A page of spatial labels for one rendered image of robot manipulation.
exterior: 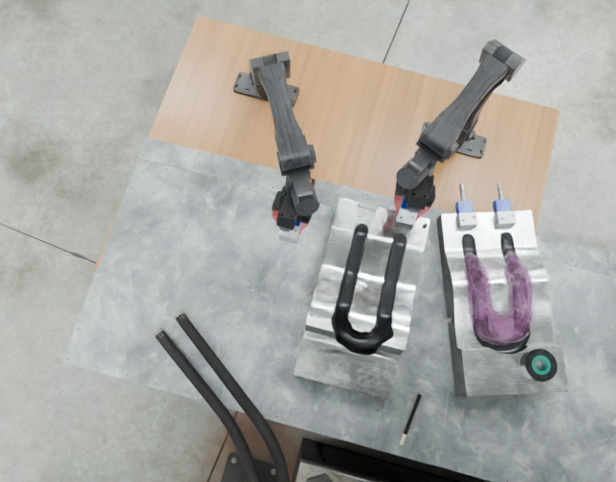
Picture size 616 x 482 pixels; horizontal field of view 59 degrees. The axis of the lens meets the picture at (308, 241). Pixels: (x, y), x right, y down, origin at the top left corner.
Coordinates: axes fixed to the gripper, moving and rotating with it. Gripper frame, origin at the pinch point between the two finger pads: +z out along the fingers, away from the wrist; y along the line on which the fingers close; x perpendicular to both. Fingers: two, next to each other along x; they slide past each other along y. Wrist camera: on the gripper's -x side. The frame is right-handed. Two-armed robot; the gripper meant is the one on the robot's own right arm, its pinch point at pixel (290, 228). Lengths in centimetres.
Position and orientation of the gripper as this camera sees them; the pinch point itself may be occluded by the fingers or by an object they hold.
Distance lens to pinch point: 144.9
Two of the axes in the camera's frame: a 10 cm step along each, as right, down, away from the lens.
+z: -1.2, 6.6, 7.4
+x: 2.2, -7.1, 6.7
